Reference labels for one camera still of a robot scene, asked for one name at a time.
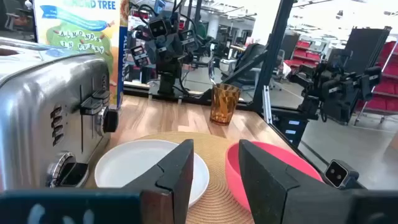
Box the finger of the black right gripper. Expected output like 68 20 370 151
179 29 200 52
130 45 150 68

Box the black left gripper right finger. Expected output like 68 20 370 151
238 139 354 224

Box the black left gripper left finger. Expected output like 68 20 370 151
121 139 195 224

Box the almond cereal box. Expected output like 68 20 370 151
32 0 130 110

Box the coral red bowl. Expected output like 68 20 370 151
224 141 324 215

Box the round woven straw placemat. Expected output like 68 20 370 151
133 131 259 224

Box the white plate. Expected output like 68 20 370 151
94 139 210 208

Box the amber plastic cup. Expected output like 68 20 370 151
209 83 242 126

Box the red storage bin shelf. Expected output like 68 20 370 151
284 39 323 69
354 40 398 125

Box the silver four-slot toaster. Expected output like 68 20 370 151
0 37 119 191

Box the black folding panel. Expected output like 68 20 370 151
343 26 392 75

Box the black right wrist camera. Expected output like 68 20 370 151
148 18 170 39

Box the small black camera box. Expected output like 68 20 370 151
323 159 366 190

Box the aluminium rail bracket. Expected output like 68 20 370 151
262 85 273 124

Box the black rig frame post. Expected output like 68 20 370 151
251 0 295 113

